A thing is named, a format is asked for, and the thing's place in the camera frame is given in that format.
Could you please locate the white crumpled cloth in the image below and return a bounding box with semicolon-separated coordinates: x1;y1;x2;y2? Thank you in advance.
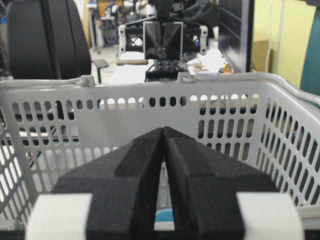
187;48;226;73

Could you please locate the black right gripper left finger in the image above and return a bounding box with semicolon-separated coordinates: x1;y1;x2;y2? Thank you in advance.
24;126;165;240

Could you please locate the cardboard box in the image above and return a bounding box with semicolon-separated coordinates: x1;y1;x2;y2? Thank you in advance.
251;35;270;72

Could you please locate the teal object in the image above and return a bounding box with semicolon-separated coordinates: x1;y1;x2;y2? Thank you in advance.
300;0;320;96

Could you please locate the black office chair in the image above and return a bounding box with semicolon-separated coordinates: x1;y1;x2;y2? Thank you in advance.
5;0;109;84

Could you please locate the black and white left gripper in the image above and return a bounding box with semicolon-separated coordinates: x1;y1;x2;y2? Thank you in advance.
118;20;208;82

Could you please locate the grey plastic shopping basket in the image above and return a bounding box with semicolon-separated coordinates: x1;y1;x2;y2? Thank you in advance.
0;72;320;230

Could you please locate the black monitor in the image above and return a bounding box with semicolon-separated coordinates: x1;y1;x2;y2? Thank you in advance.
218;0;255;73

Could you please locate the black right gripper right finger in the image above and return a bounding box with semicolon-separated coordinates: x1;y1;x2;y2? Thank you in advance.
162;126;306;240

